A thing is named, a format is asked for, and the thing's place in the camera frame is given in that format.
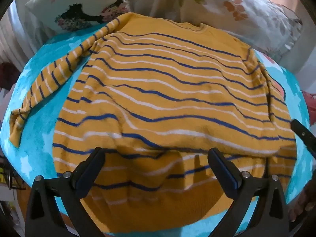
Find floral black white pillow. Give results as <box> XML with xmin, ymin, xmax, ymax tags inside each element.
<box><xmin>25</xmin><ymin>0</ymin><xmax>134</xmax><ymax>34</ymax></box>

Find white curtain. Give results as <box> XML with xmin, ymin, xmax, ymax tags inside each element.
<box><xmin>0</xmin><ymin>5</ymin><xmax>32</xmax><ymax>66</ymax></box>

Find yellow striped sweater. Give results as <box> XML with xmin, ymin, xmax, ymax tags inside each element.
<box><xmin>9</xmin><ymin>12</ymin><xmax>297</xmax><ymax>228</ymax></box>

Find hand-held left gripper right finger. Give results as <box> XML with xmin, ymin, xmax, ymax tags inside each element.
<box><xmin>207</xmin><ymin>147</ymin><xmax>290</xmax><ymax>237</ymax></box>

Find dark red cloth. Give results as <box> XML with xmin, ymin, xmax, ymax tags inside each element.
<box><xmin>0</xmin><ymin>63</ymin><xmax>21</xmax><ymax>89</ymax></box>

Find black wire rack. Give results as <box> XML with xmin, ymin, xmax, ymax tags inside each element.
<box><xmin>0</xmin><ymin>157</ymin><xmax>26</xmax><ymax>192</ymax></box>

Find person's right hand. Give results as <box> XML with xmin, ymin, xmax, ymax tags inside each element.
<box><xmin>288</xmin><ymin>183</ymin><xmax>314</xmax><ymax>224</ymax></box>

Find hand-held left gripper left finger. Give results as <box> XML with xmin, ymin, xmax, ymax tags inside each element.
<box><xmin>26</xmin><ymin>147</ymin><xmax>106</xmax><ymax>237</ymax></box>

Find turquoise star blanket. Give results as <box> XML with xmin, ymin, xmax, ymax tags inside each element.
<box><xmin>0</xmin><ymin>28</ymin><xmax>314</xmax><ymax>237</ymax></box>

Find leaf print white pillow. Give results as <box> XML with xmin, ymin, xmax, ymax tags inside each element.
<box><xmin>173</xmin><ymin>0</ymin><xmax>304</xmax><ymax>62</ymax></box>

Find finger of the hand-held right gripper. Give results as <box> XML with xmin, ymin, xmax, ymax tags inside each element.
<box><xmin>290</xmin><ymin>118</ymin><xmax>316</xmax><ymax>159</ymax></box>

